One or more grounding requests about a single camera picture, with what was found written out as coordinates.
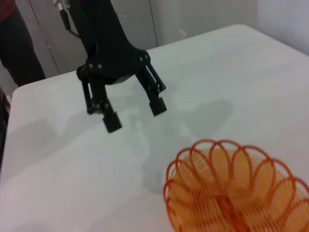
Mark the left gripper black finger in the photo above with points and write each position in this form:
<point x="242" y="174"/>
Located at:
<point x="158" y="106"/>
<point x="111" y="122"/>

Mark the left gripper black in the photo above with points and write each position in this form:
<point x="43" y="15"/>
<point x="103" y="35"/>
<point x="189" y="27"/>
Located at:
<point x="108" y="43"/>

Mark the person in dark trousers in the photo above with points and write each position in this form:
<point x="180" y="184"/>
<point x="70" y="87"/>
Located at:
<point x="17" y="48"/>

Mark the white cabinet label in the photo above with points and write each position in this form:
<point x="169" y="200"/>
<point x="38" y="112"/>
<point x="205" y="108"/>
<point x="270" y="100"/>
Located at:
<point x="122" y="16"/>

